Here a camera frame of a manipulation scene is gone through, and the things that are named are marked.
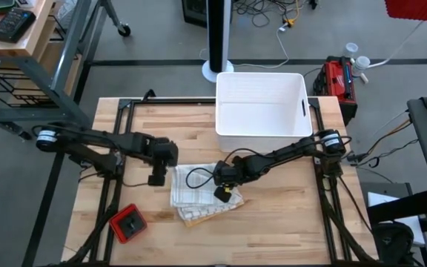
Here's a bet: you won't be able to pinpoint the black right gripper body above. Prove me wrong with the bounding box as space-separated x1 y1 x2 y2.
212 155 254 187

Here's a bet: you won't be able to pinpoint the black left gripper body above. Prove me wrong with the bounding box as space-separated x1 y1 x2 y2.
139 133 180 168

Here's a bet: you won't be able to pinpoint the yellow checked towel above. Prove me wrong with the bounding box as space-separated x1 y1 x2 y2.
183 199 252 228

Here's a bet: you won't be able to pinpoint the off-white towel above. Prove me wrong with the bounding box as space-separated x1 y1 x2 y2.
169 162 245 208

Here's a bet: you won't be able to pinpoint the red black square device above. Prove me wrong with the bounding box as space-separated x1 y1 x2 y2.
108 202 148 245

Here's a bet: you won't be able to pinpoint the white perforated plastic basket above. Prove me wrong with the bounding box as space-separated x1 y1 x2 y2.
215 71 314 154

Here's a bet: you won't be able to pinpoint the tower fan with round base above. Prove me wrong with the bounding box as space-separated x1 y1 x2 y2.
201 0 235 83

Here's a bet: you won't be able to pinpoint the black caster wheel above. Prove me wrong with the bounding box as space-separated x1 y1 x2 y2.
116 22 132 37

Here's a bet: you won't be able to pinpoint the red black tool case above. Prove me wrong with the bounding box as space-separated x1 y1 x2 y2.
312 55 358 126

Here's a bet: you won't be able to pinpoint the black box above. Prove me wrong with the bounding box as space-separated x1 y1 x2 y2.
182 0 209 29

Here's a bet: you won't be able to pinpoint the white paper sheet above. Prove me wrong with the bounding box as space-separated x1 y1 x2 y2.
367 191 426 246

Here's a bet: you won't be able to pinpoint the white plastic bottle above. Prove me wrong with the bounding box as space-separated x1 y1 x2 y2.
351 55 371 78

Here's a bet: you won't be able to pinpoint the white plastic cup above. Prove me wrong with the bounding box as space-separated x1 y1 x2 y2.
342 42 359 59

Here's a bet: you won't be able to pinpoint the black backpack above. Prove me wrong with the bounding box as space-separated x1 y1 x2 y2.
371 220 417 267

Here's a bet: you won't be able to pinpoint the wooden workbench with grey legs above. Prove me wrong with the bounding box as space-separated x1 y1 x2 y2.
0 0 133 144

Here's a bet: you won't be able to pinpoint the black keypad device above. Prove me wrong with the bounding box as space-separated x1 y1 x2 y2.
0 9 36 45

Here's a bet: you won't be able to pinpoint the red acoustic panel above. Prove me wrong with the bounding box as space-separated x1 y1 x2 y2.
383 0 427 24

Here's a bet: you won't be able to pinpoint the thin white floor cable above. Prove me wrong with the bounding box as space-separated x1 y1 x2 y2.
200 25 291 70

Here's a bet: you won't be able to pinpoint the black wire rack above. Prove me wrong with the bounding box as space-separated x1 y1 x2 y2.
0 25 79 109

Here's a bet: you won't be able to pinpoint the tangled black floor cables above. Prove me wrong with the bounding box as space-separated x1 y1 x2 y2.
234 0 318 29

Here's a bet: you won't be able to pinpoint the thick white power cable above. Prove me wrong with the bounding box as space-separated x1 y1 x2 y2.
360 20 424 85

